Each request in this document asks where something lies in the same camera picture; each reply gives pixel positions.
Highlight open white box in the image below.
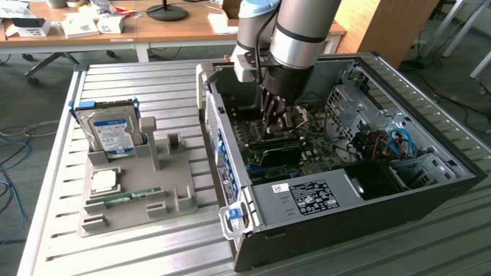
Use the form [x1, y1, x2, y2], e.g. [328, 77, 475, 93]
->
[60, 14, 100, 40]

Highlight green motherboard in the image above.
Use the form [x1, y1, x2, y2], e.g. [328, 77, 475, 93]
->
[232, 106, 364, 185]

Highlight black lamp base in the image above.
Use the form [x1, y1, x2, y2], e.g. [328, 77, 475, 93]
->
[146, 0, 188, 22]

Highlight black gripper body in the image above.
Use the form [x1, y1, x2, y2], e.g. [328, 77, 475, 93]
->
[260, 64, 315, 104]

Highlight perforated metal disk bay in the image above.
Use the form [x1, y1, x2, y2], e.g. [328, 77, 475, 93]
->
[326, 85, 388, 139]

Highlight hard disk in blue caddy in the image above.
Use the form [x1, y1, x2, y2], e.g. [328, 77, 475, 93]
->
[68, 97, 150, 159]

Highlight blue wire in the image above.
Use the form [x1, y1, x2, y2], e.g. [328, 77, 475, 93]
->
[387, 128, 420, 160]

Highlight white table frame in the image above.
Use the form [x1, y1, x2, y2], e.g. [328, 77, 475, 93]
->
[420, 0, 491, 58]

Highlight green RAM stick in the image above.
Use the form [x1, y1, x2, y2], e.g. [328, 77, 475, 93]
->
[84, 186, 162, 205]

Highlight slanted metal disk bay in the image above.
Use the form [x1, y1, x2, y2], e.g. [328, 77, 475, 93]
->
[390, 154, 459, 190]

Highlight white paper stack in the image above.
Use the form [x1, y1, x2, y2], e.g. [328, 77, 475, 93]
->
[207, 13, 239, 36]

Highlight wooden cabinet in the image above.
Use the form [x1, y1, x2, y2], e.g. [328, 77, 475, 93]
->
[336, 0, 440, 68]

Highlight white furniture leg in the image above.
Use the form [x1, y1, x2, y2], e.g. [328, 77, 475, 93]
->
[470, 50, 491, 79]

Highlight graphics card with black shroud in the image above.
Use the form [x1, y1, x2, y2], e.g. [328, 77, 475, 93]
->
[244, 140, 304, 168]

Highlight black open PC case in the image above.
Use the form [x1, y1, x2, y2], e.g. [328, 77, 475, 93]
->
[194, 51, 484, 273]

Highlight blue floor cable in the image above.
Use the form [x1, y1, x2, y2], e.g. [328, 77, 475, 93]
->
[0, 137, 31, 247]

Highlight silver CPU chip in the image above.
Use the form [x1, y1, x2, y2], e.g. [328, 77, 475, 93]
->
[90, 170, 119, 196]

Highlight wooden office desk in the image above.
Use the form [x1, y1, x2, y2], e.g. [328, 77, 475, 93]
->
[136, 0, 348, 63]
[0, 0, 139, 86]

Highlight grey plastic parts rack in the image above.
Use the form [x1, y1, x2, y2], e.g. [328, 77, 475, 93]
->
[79, 114, 200, 238]

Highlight red wire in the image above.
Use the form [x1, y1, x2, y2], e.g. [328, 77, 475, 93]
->
[374, 133, 390, 160]

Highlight metal socket cover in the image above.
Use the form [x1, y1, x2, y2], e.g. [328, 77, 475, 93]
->
[291, 105, 311, 130]

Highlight black camera cable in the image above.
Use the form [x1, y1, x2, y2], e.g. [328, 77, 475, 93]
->
[254, 14, 280, 85]

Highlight grey floor cable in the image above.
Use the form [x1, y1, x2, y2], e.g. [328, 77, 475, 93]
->
[0, 120, 59, 137]

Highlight printed paper sheets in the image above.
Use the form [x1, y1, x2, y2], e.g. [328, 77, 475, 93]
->
[0, 5, 37, 20]

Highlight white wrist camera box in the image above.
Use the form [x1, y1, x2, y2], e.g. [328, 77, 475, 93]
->
[234, 53, 270, 84]

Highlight grey power supply unit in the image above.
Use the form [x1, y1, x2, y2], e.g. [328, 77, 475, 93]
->
[248, 168, 364, 227]

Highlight white carton with label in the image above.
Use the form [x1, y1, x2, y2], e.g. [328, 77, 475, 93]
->
[96, 13, 126, 35]

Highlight white box with black lid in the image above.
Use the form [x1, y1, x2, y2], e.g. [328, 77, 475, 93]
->
[9, 17, 52, 37]

